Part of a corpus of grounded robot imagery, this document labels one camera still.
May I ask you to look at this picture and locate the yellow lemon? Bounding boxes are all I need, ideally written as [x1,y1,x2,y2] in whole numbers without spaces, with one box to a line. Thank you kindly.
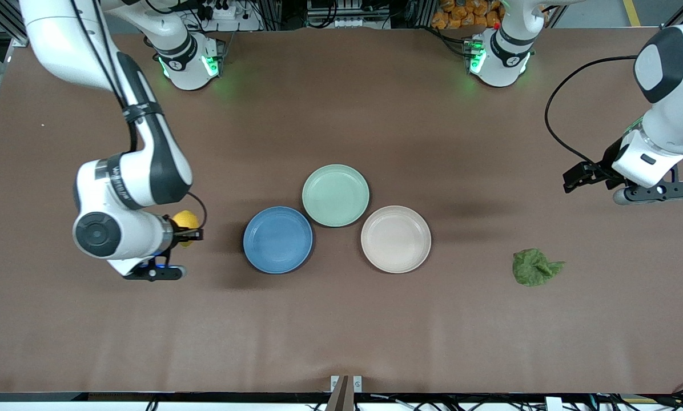
[172,210,200,247]

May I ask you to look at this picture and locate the green lettuce leaf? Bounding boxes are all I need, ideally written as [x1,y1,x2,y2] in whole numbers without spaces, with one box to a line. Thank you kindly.
[512,248,565,287]

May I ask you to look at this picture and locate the blue plate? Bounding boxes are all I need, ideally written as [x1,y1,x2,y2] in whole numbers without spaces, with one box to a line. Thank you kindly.
[243,206,314,275]

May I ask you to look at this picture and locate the mint green plate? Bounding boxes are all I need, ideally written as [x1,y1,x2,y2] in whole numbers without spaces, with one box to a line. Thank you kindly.
[302,164,370,228]

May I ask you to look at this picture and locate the beige plate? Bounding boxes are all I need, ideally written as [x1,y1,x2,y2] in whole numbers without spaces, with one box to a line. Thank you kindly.
[361,205,432,274]

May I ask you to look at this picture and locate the orange snack packets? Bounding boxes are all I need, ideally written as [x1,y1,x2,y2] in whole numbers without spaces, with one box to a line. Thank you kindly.
[431,0,505,30]

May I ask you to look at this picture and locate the white power strip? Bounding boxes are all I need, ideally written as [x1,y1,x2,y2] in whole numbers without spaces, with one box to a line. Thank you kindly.
[190,0,262,32]

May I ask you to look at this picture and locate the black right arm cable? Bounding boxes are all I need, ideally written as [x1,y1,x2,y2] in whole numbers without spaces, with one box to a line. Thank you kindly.
[70,0,208,229]

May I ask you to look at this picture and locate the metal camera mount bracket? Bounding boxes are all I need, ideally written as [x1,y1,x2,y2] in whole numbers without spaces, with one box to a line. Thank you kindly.
[326,375,363,411]

